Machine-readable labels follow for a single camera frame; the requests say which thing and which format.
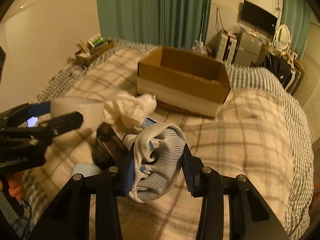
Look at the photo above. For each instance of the black wall television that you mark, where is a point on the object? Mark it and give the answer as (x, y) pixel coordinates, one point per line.
(258, 17)

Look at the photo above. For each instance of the green checkered bed sheet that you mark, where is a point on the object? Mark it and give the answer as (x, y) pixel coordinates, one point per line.
(240, 77)

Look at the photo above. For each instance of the white cloth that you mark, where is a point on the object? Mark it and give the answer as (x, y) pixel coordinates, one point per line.
(132, 111)

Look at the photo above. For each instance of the green curtain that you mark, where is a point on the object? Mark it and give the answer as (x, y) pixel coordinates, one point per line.
(296, 15)
(175, 23)

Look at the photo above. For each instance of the black jacket on chair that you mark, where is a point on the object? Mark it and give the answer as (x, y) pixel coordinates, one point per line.
(279, 67)

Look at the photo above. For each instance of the blue Vinda tissue pack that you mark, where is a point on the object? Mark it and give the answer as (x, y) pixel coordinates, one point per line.
(147, 122)

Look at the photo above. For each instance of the plaid beige blanket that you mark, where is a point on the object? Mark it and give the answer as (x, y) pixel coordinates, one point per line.
(249, 136)

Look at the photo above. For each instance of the person's left hand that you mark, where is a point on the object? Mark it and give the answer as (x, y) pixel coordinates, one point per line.
(15, 183)

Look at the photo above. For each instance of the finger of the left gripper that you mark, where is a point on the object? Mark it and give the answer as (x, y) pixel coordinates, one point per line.
(20, 114)
(56, 126)

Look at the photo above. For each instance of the green white box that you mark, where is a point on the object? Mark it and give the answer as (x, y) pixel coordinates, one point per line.
(96, 40)

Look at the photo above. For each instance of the large clear water bottle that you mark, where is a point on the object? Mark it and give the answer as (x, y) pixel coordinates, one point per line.
(199, 48)

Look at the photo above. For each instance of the grey mini fridge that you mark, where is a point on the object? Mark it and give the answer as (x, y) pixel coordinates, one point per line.
(247, 49)

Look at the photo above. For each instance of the small cardboard clutter box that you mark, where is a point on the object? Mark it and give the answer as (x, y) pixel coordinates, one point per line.
(86, 59)

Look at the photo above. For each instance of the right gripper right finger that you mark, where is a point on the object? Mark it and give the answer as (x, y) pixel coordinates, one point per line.
(203, 182)

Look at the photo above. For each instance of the white oval vanity mirror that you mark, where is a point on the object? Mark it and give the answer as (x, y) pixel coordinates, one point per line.
(282, 38)

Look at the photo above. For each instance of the black remote control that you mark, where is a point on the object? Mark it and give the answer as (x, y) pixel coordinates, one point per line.
(108, 147)

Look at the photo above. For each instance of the open cardboard box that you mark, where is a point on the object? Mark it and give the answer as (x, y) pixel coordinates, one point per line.
(184, 81)

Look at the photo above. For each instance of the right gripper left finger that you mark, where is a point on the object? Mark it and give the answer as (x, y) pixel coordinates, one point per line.
(115, 181)

